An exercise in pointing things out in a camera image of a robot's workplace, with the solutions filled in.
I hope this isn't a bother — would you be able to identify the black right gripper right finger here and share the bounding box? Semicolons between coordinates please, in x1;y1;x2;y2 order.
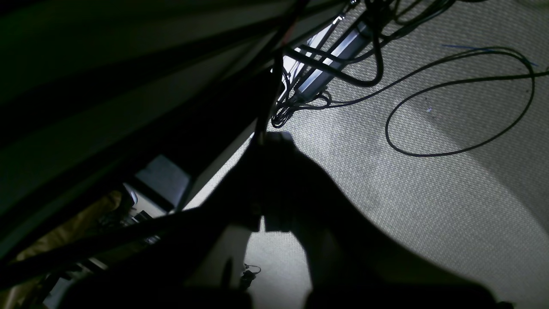
263;132;510;309

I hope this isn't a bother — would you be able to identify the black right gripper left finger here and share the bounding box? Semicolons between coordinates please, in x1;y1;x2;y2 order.
64;143;268;309

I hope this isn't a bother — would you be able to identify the grey power strip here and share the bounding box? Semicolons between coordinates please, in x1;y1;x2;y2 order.
280;20;384;104

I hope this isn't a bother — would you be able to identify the long thin black cable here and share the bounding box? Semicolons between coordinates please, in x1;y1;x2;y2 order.
274;46;549;157

